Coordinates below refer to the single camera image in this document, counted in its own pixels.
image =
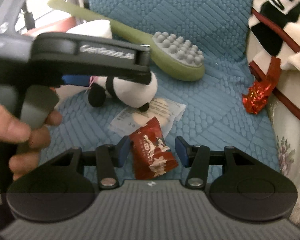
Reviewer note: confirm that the clear plastic sachet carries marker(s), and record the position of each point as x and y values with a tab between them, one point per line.
166	111

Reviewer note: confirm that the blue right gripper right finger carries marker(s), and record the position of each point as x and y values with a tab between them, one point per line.
184	151

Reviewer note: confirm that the white toilet paper roll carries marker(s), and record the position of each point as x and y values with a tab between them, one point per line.
96	28

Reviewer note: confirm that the red snack wrapper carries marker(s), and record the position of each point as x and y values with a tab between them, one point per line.
151	156

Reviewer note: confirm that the blue quilted sofa cover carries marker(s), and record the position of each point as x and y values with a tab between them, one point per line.
198	56

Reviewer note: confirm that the panda plush toy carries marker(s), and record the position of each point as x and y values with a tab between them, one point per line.
132	94

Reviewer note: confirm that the shiny red foil wrapper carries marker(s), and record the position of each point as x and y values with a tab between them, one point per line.
258	94

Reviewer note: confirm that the person's left hand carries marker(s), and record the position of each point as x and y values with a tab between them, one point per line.
30	131

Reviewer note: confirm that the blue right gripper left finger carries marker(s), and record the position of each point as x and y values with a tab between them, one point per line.
122	149

